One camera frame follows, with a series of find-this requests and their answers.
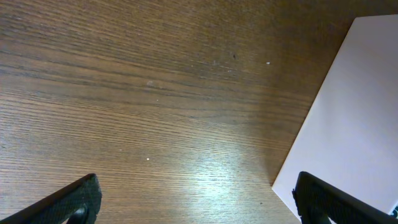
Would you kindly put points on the white cardboard box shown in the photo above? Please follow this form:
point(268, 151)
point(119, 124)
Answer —
point(349, 137)

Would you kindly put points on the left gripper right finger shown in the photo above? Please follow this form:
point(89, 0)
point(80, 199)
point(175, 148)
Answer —
point(318, 202)

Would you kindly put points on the teal mouthwash bottle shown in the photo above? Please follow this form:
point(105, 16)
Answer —
point(394, 212)

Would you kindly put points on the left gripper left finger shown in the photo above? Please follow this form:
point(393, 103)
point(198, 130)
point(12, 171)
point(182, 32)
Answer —
point(78, 202)

